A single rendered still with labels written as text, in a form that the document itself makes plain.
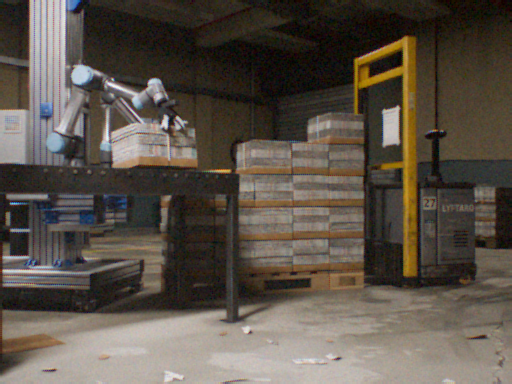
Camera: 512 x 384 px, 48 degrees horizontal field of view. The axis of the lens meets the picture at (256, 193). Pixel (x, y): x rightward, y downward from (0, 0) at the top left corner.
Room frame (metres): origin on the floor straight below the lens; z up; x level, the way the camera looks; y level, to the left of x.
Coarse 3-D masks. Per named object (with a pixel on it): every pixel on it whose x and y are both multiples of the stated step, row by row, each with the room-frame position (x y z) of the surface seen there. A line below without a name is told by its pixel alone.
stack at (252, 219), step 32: (256, 192) 3.98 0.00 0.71; (288, 192) 4.07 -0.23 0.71; (320, 192) 4.16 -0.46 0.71; (160, 224) 4.10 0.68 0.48; (192, 224) 3.81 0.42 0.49; (224, 224) 3.90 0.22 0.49; (256, 224) 3.98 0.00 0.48; (288, 224) 4.07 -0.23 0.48; (320, 224) 4.15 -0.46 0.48; (192, 256) 3.82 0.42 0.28; (224, 256) 3.90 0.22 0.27; (256, 256) 3.98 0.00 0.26; (288, 256) 4.07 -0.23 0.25; (320, 256) 4.16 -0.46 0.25; (192, 288) 3.82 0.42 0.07; (224, 288) 4.11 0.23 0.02; (256, 288) 3.98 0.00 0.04; (288, 288) 4.09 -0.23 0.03; (320, 288) 4.15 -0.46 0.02
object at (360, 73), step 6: (354, 60) 4.88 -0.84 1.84; (354, 66) 4.88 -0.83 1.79; (366, 66) 4.85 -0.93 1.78; (354, 72) 4.88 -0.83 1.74; (360, 72) 4.90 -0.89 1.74; (366, 72) 4.85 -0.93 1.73; (354, 78) 4.88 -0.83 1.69; (360, 78) 4.90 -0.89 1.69; (366, 78) 4.85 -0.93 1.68; (354, 84) 4.88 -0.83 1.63; (354, 90) 4.88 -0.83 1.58; (360, 90) 4.83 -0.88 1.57; (354, 96) 4.88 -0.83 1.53; (360, 96) 4.83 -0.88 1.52; (354, 102) 4.88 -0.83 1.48; (360, 102) 4.83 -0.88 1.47; (354, 108) 4.88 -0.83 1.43; (360, 108) 4.83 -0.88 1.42; (360, 114) 4.83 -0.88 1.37; (366, 168) 4.85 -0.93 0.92; (366, 174) 4.85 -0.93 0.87; (366, 180) 4.85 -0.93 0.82
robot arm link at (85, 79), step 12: (84, 72) 3.27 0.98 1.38; (96, 72) 3.35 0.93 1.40; (72, 84) 3.32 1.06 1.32; (84, 84) 3.28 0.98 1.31; (96, 84) 3.36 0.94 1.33; (72, 96) 3.32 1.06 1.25; (84, 96) 3.33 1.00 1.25; (72, 108) 3.32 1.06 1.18; (72, 120) 3.34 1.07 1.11; (60, 132) 3.32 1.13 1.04; (72, 132) 3.38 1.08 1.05; (48, 144) 3.34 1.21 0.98; (60, 144) 3.31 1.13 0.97; (72, 144) 3.41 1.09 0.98
